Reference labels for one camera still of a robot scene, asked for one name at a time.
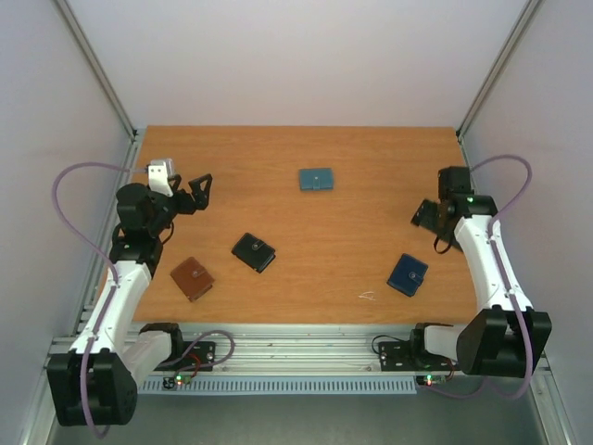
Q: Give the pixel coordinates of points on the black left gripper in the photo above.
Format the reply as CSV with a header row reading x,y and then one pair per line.
x,y
201,199

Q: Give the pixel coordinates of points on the right small circuit board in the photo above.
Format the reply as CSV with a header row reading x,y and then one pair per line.
x,y
431,380

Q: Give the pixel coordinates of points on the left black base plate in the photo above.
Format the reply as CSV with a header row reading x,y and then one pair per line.
x,y
202,353

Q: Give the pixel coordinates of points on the right aluminium corner post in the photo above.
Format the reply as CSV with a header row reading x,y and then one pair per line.
x,y
501,61

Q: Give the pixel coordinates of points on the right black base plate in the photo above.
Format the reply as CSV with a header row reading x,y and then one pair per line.
x,y
395,356

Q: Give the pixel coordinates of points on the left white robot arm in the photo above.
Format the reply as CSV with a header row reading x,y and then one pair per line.
x,y
95,383

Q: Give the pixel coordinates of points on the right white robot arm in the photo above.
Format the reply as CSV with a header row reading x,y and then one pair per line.
x,y
507,335

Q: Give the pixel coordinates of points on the slotted grey cable duct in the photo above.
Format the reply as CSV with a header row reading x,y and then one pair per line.
x,y
281,385

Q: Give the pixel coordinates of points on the left small circuit board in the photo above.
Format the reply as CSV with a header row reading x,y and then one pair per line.
x,y
177,381

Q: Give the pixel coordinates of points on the left aluminium corner post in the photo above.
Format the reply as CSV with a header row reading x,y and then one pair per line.
x,y
68,15

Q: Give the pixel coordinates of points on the aluminium corner post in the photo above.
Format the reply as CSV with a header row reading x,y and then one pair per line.
x,y
501,61
68,15

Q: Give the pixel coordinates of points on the aluminium rail base frame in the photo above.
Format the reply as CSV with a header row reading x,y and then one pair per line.
x,y
255,349

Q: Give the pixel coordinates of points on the teal card holder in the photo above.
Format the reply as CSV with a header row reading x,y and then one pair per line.
x,y
317,179

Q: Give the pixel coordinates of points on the black card holder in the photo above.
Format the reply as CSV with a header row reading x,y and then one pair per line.
x,y
254,252

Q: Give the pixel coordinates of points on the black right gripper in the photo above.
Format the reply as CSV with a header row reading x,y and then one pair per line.
x,y
429,215

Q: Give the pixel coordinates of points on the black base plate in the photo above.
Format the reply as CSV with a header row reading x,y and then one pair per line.
x,y
395,356
202,353

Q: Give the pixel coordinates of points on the brown card holder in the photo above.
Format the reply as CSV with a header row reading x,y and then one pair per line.
x,y
192,278

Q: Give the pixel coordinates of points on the dark blue card holder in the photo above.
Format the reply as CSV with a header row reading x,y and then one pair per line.
x,y
408,275

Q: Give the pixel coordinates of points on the small circuit board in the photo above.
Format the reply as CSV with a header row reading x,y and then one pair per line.
x,y
431,380
177,381

